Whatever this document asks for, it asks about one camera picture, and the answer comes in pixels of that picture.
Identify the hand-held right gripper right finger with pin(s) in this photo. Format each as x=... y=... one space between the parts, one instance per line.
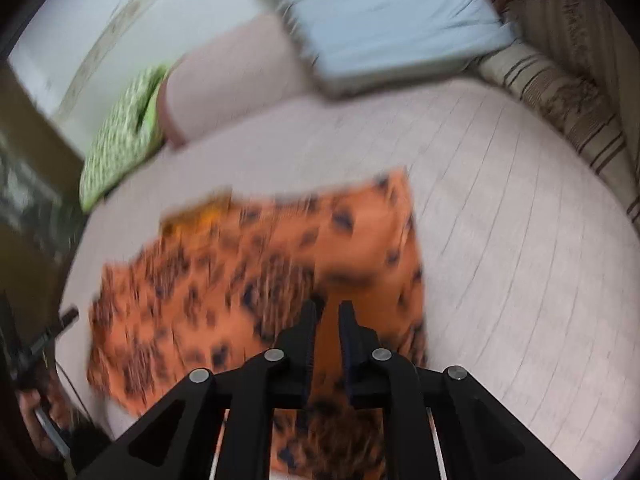
x=352 y=360

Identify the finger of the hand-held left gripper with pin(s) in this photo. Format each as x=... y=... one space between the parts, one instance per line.
x=62 y=321

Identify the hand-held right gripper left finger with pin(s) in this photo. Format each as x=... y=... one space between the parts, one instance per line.
x=305 y=360

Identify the orange floral garment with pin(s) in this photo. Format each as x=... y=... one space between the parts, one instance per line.
x=350 y=240

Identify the person's left hand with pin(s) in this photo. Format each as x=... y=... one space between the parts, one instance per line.
x=37 y=410

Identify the green checkered pillow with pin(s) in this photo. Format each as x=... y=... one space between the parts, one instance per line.
x=120 y=145

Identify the dark wooden cabinet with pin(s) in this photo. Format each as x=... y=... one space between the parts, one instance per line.
x=30 y=135

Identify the pink checked bed sheet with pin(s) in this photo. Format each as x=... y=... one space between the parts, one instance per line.
x=500 y=235

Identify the pink bolster pillow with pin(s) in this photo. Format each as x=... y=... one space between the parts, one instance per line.
x=225 y=80

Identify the light blue folded blanket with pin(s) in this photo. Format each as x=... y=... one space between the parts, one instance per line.
x=390 y=20

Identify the beige striped cushion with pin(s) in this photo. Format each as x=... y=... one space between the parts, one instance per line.
x=565 y=85

